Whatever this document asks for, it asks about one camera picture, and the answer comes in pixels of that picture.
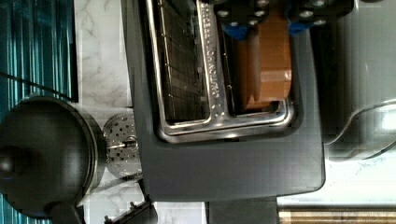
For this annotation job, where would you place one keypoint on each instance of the gripper black blue left finger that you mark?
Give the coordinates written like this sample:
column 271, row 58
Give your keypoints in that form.
column 237, row 17

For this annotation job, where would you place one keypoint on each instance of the gripper black blue right finger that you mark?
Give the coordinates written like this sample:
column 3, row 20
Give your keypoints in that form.
column 305, row 14

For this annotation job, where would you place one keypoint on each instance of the brown toast slice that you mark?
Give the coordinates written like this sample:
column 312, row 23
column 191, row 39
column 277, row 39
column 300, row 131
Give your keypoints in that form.
column 264, row 63

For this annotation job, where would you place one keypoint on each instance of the stainless steel toaster oven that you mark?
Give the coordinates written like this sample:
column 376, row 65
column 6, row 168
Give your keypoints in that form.
column 355, row 65

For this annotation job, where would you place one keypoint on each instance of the black two-slot toaster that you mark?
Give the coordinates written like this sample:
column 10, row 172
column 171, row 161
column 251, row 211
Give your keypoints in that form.
column 194, row 147

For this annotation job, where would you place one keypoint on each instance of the wooden serving tray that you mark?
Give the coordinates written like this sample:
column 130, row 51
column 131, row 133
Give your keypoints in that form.
column 337, row 214

